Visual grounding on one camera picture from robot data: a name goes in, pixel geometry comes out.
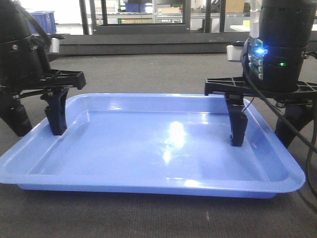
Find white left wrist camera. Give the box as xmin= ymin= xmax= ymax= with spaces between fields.
xmin=49 ymin=34 xmax=64 ymax=53

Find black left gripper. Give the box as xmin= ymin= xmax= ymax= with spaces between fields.
xmin=0 ymin=35 xmax=86 ymax=136

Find blue plastic tray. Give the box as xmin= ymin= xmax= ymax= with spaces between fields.
xmin=0 ymin=93 xmax=306 ymax=198

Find white background table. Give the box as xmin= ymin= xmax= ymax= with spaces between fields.
xmin=230 ymin=25 xmax=250 ymax=32

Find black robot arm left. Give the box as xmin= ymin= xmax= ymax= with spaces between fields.
xmin=0 ymin=0 xmax=86 ymax=136

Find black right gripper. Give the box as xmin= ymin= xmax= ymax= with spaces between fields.
xmin=204 ymin=47 xmax=317 ymax=148

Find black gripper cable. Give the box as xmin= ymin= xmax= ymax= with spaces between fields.
xmin=241 ymin=37 xmax=317 ymax=199

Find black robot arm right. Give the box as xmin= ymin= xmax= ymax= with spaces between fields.
xmin=205 ymin=0 xmax=317 ymax=146

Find blue storage crate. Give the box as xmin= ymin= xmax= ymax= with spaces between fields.
xmin=30 ymin=11 xmax=56 ymax=34

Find black metal rack frame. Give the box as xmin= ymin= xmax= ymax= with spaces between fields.
xmin=79 ymin=0 xmax=227 ymax=35

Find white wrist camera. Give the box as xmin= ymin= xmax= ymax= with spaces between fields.
xmin=49 ymin=34 xmax=64 ymax=53
xmin=226 ymin=41 xmax=245 ymax=62

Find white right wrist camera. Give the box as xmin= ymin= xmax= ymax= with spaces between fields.
xmin=226 ymin=41 xmax=245 ymax=62

